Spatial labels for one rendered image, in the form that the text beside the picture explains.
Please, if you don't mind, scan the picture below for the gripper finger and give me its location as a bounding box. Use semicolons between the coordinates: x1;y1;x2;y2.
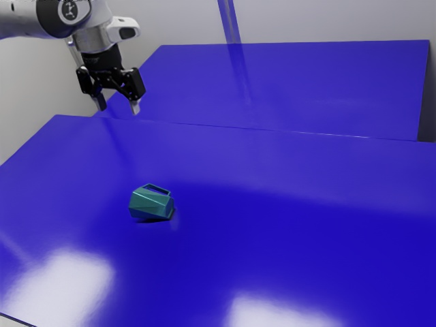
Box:
75;65;108;112
108;66;147;116

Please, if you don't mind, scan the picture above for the teal faceted mug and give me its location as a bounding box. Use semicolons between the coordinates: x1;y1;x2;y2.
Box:
127;183;176;222

